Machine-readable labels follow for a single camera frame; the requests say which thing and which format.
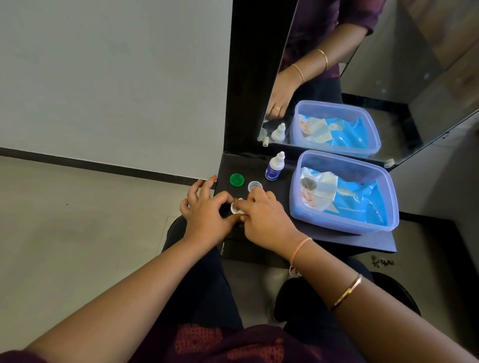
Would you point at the dark blue trousers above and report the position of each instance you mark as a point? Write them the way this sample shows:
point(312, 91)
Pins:
point(204, 288)

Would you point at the mirror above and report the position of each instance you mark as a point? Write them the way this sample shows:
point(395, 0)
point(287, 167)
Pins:
point(393, 67)

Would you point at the person's left middle finger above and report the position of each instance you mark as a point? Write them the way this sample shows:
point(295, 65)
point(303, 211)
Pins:
point(208, 186)

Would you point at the blue wet wipes packet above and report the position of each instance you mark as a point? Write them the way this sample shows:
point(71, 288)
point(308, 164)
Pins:
point(355, 204)

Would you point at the person's left hand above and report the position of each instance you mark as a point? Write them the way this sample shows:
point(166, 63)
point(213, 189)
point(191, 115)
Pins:
point(204, 220)

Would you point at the person's right hand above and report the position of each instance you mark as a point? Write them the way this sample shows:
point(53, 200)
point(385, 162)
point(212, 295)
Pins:
point(267, 224)

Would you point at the person's left thumb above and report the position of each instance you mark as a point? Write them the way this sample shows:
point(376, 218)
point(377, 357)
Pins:
point(232, 221)

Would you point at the black dressing table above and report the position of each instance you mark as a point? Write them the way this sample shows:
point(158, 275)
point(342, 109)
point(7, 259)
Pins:
point(258, 112)

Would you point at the translucent blue plastic container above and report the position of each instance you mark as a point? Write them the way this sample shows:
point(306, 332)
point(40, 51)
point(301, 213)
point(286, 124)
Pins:
point(389, 209)

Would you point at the maroon patterned top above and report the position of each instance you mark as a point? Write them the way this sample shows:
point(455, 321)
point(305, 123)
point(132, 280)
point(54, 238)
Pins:
point(232, 346)

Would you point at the black stool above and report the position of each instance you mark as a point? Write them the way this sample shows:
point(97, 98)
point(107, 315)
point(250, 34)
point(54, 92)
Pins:
point(396, 293)

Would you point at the gold bangle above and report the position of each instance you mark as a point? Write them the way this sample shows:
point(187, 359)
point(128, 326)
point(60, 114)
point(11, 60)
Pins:
point(346, 292)

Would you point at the person's right forearm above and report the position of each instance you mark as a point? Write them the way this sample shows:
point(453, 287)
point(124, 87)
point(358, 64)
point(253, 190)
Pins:
point(359, 299)

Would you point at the clear round cap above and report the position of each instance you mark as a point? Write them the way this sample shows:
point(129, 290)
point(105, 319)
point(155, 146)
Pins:
point(254, 185)

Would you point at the white contact lens case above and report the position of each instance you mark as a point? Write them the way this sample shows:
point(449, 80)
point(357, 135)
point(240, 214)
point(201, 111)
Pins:
point(235, 208)

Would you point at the person's left forearm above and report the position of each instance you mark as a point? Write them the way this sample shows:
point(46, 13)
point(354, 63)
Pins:
point(123, 299)

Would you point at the black shoe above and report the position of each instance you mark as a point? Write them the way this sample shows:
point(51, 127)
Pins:
point(278, 299)

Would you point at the small dark floor debris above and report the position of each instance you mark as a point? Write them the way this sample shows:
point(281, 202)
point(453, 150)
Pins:
point(381, 261)

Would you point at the person's right thumb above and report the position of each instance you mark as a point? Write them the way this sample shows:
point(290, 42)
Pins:
point(244, 205)

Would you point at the white dropper bottle blue label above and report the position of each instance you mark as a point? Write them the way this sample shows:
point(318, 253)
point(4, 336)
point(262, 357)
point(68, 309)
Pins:
point(274, 168)

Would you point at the green round cap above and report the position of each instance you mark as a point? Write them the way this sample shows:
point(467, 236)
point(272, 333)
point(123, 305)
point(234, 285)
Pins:
point(237, 180)

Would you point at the person's left little finger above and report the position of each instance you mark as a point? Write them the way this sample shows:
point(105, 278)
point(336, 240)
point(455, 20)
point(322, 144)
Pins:
point(184, 209)

